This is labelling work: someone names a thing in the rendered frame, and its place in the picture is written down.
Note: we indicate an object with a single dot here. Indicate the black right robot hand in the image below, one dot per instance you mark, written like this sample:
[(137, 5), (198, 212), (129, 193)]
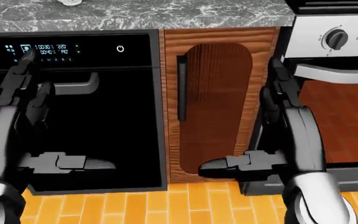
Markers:
[(303, 140)]

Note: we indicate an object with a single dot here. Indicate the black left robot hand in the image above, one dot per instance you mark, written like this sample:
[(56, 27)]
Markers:
[(2, 140)]

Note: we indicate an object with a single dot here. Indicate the silver black oven range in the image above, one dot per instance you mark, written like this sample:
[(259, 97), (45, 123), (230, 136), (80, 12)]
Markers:
[(346, 116)]

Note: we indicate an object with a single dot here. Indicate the wooden cabinet door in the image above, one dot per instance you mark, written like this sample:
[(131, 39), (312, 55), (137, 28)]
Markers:
[(219, 105)]

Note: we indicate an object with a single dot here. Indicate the black oven knob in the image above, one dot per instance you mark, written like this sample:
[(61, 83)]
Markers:
[(336, 38)]

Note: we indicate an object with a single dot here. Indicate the black dishwasher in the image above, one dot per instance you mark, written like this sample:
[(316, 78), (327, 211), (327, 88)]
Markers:
[(110, 116)]

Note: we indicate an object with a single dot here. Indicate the white bowl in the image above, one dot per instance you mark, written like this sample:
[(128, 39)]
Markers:
[(68, 2)]

